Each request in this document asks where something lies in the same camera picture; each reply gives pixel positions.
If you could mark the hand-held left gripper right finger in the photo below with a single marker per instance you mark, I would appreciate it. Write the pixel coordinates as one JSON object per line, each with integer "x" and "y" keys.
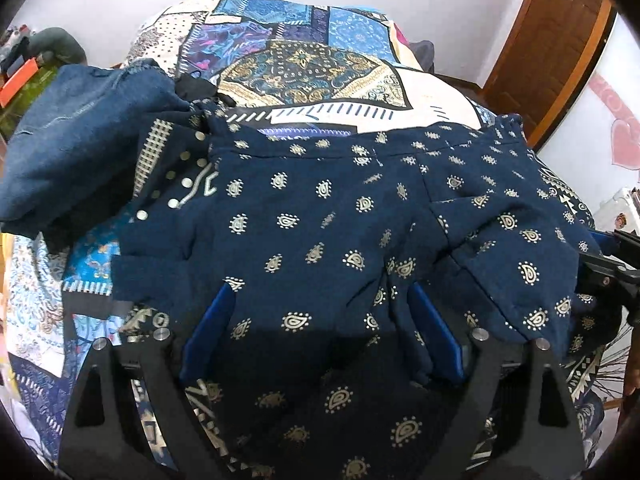
{"x": 437, "y": 332}

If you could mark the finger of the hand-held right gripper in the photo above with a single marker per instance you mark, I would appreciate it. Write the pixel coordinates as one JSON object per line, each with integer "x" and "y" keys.
{"x": 602, "y": 242}

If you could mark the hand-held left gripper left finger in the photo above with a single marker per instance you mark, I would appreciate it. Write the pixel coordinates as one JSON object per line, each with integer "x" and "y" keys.
{"x": 210, "y": 330}

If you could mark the navy patterned hooded jacket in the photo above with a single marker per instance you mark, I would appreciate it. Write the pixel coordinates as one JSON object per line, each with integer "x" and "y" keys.
{"x": 325, "y": 210}

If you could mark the white printed box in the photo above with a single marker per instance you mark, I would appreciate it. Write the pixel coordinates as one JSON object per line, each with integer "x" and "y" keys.
{"x": 620, "y": 210}

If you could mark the brown wooden door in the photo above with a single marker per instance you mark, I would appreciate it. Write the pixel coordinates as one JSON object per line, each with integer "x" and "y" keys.
{"x": 550, "y": 45}

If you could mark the blue denim jeans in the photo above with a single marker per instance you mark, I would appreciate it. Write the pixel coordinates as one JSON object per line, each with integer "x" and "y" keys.
{"x": 75, "y": 150}

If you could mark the black cloth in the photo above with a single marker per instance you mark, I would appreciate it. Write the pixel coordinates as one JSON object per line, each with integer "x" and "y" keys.
{"x": 200, "y": 89}

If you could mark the grey backpack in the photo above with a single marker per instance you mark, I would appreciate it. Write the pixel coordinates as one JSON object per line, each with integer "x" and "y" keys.
{"x": 424, "y": 55}

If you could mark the patchwork blanket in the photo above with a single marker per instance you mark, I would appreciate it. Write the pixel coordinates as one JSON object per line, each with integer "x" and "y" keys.
{"x": 310, "y": 65}

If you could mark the green patterned cloth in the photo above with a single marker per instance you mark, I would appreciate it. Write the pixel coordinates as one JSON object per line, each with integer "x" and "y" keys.
{"x": 30, "y": 95}

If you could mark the orange box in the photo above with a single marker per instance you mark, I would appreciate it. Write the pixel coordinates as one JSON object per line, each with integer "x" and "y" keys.
{"x": 20, "y": 82}

